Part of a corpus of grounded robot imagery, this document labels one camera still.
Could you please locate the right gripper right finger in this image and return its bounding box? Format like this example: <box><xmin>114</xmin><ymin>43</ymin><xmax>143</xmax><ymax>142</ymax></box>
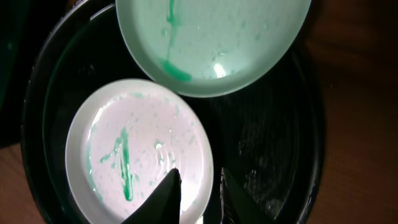
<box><xmin>220</xmin><ymin>167</ymin><xmax>274</xmax><ymax>224</ymax></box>

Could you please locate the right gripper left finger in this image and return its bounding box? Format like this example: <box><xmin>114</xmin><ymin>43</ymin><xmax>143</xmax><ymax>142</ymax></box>
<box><xmin>122</xmin><ymin>168</ymin><xmax>182</xmax><ymax>224</ymax></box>

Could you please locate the white plate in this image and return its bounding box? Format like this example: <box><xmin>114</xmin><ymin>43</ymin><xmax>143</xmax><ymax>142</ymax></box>
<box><xmin>65</xmin><ymin>79</ymin><xmax>214</xmax><ymax>223</ymax></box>

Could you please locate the round black tray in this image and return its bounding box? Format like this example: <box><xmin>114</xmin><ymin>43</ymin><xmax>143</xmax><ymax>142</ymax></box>
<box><xmin>21</xmin><ymin>0</ymin><xmax>325</xmax><ymax>223</ymax></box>

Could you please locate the mint plate at back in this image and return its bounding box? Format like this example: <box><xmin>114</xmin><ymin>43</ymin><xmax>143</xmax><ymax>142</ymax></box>
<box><xmin>115</xmin><ymin>0</ymin><xmax>312</xmax><ymax>98</ymax></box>

